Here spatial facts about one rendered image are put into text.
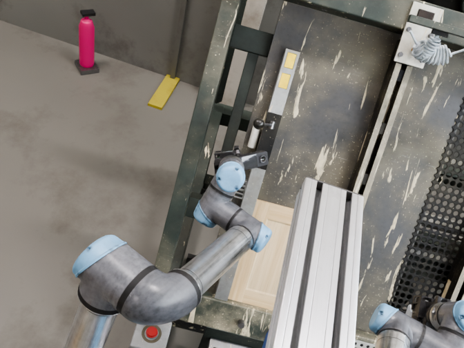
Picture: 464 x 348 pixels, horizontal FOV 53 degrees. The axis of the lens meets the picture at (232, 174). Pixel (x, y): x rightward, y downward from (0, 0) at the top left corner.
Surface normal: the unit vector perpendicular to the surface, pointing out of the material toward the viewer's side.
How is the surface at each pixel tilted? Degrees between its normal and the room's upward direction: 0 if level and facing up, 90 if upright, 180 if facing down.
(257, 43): 57
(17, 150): 0
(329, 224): 0
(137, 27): 90
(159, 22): 90
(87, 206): 0
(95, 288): 73
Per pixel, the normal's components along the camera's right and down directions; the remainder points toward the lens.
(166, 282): 0.52, -0.70
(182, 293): 0.66, -0.35
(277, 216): -0.01, 0.22
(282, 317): 0.22, -0.68
